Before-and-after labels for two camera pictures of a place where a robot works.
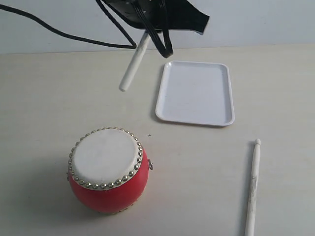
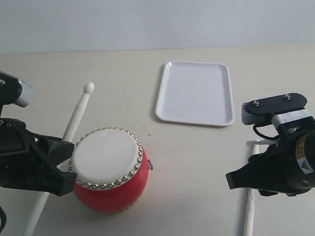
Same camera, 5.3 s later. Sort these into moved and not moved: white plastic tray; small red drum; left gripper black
Moved: left gripper black
Not moved: small red drum; white plastic tray
